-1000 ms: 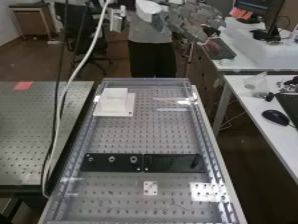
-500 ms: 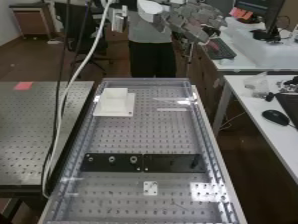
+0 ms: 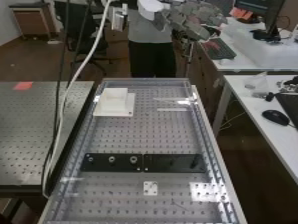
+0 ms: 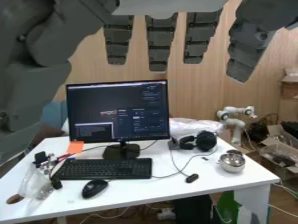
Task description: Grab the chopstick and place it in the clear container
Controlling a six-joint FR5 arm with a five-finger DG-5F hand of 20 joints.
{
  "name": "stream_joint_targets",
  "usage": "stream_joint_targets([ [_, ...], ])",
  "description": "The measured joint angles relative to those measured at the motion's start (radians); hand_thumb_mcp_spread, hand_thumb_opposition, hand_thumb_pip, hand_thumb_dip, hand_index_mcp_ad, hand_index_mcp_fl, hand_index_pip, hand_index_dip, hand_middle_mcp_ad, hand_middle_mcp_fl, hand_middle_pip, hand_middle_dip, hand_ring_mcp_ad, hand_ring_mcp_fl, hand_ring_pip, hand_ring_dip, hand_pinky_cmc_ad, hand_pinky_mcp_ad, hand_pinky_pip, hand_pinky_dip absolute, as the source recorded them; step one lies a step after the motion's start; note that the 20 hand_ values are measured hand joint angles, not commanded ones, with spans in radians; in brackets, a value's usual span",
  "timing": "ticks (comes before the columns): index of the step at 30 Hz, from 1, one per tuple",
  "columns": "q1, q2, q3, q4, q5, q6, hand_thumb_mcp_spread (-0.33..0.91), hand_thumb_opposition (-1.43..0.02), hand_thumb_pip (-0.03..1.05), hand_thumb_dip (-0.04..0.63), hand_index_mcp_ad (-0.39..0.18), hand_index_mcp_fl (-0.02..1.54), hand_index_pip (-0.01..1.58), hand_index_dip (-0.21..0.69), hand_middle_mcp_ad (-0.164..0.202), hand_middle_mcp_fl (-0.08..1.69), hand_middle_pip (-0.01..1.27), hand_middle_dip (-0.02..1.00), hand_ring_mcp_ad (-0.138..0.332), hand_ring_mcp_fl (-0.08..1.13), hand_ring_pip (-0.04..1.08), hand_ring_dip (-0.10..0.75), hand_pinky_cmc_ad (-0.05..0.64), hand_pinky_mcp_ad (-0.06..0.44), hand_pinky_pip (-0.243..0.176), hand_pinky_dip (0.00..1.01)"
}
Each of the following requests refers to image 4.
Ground black computer monitor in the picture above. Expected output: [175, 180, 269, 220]
[65, 79, 173, 160]

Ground black headphones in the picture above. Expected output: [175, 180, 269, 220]
[177, 130, 219, 153]

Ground white desk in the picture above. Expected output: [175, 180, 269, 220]
[0, 134, 282, 224]

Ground small white jointed device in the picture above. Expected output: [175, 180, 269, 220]
[215, 105, 259, 148]

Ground clear plastic container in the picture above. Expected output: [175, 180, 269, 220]
[258, 124, 298, 175]

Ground metal bowl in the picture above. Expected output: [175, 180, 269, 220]
[217, 149, 247, 174]

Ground small black dongle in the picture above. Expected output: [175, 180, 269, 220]
[183, 172, 201, 184]

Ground clear plastic bag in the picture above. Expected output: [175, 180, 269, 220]
[16, 162, 56, 202]

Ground black keyboard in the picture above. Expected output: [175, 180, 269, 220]
[50, 157, 154, 181]

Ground black computer mouse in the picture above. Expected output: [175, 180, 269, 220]
[80, 178, 110, 200]

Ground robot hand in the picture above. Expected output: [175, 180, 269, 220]
[0, 0, 298, 165]

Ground orange sticky note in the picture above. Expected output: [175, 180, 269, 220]
[65, 140, 86, 155]

